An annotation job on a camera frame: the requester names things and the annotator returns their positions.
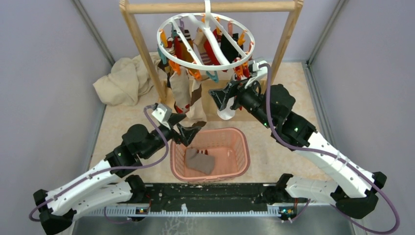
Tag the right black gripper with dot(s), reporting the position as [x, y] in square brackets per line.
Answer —
[220, 95]

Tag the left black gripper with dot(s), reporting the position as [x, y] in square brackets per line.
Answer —
[187, 134]

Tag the beige brown sock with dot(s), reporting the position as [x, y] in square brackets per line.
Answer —
[196, 114]

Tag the grey sock with striped cuff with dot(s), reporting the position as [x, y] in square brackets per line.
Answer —
[199, 161]

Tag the pink plastic laundry basket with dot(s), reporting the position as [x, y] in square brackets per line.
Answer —
[213, 155]

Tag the red patterned sock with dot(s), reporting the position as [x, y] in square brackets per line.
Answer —
[242, 71]

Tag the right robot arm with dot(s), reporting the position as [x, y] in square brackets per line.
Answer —
[350, 188]

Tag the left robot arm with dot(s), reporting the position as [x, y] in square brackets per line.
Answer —
[111, 180]

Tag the white round clip hanger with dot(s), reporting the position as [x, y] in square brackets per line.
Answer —
[220, 43]

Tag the mustard yellow sock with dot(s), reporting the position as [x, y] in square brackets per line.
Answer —
[184, 53]

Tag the beige crumpled cloth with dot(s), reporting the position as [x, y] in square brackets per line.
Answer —
[127, 81]

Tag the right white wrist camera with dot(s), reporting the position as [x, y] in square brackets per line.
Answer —
[258, 70]

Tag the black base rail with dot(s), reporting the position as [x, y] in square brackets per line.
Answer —
[243, 197]

